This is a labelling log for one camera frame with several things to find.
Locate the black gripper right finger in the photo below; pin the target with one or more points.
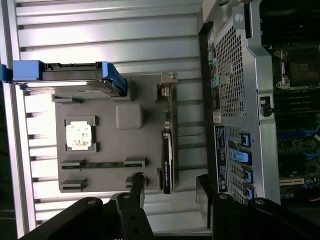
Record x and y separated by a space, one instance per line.
230 217

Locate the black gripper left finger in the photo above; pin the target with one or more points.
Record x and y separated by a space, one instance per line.
135 215

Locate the blue slot latch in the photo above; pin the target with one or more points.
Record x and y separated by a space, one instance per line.
248 175
240 156
245 140
249 193

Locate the green RAM stick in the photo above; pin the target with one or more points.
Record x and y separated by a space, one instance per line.
105 165

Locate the grey parts rack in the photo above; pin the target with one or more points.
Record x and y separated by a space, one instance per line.
112 150

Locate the white expansion slot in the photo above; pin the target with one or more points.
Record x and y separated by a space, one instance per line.
291 181

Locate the silver CPU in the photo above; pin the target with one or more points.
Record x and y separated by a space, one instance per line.
78 136

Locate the blue expansion slot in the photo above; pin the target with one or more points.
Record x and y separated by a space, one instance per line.
297 133

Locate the green motherboard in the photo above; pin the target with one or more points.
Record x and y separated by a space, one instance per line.
295 112

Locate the open PC case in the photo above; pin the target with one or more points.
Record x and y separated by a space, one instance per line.
252 75

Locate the hard disk in blue caddy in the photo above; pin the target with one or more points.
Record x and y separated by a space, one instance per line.
75 75

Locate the CPU socket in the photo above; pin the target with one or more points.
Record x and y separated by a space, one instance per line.
302 67

